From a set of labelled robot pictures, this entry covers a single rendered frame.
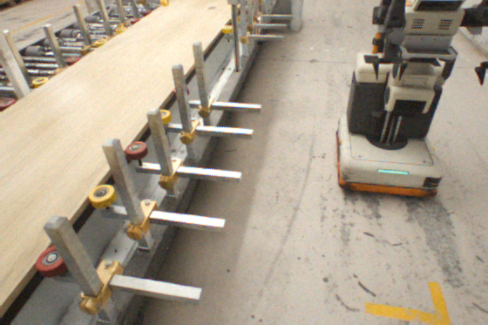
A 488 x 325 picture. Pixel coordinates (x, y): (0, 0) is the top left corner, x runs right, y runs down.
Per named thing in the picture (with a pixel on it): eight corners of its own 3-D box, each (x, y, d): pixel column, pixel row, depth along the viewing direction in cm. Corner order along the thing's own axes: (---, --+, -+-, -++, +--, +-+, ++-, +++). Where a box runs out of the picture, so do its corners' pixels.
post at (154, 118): (181, 204, 141) (159, 107, 113) (179, 210, 138) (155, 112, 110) (173, 203, 142) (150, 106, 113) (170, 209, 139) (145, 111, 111)
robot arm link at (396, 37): (404, 19, 147) (383, 18, 149) (412, 14, 136) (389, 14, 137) (401, 47, 150) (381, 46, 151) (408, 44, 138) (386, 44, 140)
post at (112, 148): (154, 245, 118) (118, 136, 90) (151, 253, 115) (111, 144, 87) (145, 244, 119) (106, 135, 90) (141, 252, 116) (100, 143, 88)
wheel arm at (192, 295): (204, 295, 90) (201, 287, 87) (199, 308, 87) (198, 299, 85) (63, 271, 97) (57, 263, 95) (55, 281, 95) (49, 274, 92)
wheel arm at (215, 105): (261, 111, 170) (261, 104, 167) (260, 114, 167) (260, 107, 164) (181, 105, 177) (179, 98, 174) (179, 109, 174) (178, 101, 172)
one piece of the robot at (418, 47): (388, 70, 184) (396, 30, 171) (441, 71, 179) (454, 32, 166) (393, 82, 171) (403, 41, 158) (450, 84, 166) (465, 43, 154)
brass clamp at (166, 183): (185, 168, 138) (183, 159, 135) (172, 191, 127) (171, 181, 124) (171, 166, 139) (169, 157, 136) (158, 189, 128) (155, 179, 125)
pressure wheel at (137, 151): (131, 176, 132) (123, 153, 125) (132, 164, 138) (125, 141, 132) (151, 173, 133) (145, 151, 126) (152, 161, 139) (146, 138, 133)
